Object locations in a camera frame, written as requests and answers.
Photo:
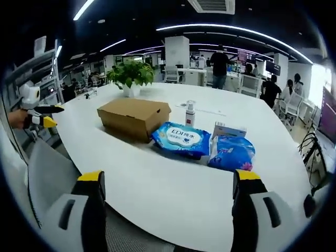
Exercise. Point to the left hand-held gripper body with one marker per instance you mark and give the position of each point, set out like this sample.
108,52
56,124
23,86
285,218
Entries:
29,95

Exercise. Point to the small white carton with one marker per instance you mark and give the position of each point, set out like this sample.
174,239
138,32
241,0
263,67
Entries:
231,130

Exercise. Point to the person's left hand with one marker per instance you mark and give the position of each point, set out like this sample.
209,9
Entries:
17,119

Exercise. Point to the curved ceiling light strip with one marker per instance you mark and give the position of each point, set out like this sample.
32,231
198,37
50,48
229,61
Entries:
236,29

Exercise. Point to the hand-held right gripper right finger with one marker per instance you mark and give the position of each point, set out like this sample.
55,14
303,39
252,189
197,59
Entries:
260,225

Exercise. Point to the white office chair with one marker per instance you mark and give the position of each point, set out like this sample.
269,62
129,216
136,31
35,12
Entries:
175,74

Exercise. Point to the grey office chair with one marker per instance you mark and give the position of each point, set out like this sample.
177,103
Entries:
50,170

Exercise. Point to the brown cardboard shoe box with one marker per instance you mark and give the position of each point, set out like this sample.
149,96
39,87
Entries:
131,115

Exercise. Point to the computer monitor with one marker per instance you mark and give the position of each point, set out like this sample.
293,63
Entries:
328,115

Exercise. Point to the straight ceiling light strip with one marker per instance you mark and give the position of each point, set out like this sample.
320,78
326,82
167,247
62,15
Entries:
83,10

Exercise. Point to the ceiling air vent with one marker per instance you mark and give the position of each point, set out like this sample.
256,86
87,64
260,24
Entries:
211,5

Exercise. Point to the small dark table gadget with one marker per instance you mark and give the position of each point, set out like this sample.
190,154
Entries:
90,95

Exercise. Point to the green plant in white pot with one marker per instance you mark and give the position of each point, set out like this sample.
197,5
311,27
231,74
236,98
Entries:
134,76

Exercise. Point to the white spray bottle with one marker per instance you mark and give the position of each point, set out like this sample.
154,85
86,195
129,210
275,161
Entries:
190,116

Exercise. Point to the blue wipes packet white label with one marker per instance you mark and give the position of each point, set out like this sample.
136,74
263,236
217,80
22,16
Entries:
181,139

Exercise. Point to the blue floral soft packet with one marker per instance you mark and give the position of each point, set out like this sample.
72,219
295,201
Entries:
233,155

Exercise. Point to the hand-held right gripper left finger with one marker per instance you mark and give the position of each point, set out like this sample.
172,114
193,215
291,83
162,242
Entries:
76,215

